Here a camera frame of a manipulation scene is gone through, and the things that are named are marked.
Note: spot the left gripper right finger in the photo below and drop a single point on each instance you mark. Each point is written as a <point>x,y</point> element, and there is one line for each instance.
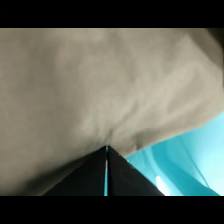
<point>128,180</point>

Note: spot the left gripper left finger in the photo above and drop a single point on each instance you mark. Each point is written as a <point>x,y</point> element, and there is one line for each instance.
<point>87,179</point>

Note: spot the beige garment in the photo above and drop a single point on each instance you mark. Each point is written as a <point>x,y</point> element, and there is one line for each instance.
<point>86,90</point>

